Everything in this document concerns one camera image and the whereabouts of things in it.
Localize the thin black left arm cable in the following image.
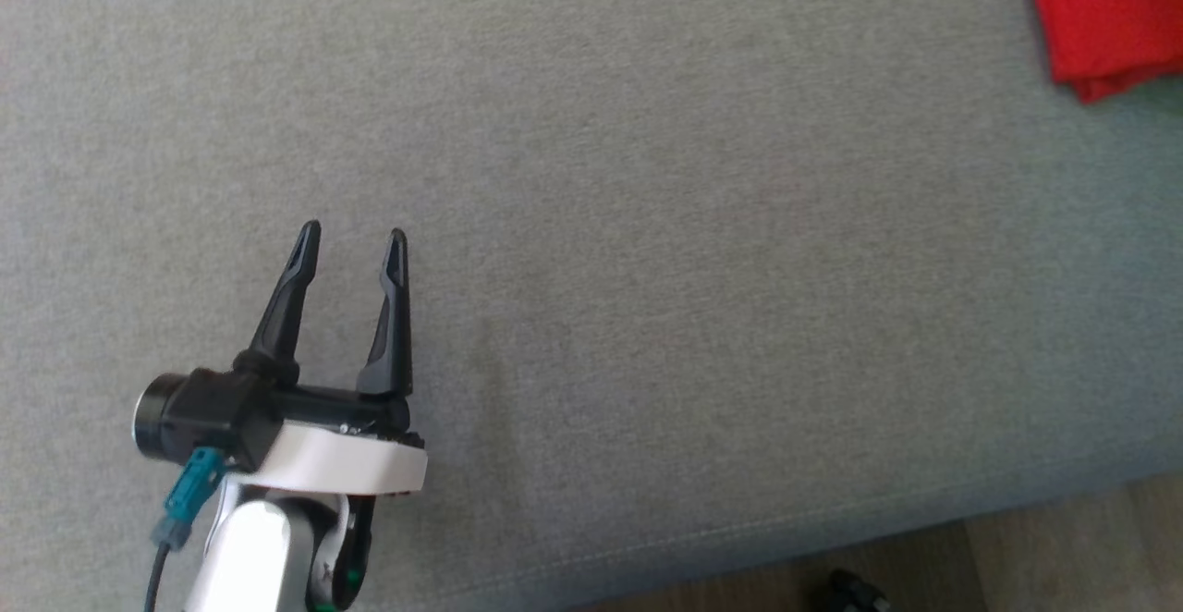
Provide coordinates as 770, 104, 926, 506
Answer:
143, 543, 177, 612

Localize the red shorts white trim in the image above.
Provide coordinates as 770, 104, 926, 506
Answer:
1021, 0, 1183, 104

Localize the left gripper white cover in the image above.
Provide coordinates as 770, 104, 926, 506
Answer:
226, 219, 428, 497

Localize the teal cable connector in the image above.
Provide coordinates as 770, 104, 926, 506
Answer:
152, 446, 227, 548

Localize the grey sofa seat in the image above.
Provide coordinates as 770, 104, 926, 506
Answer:
0, 0, 1183, 612

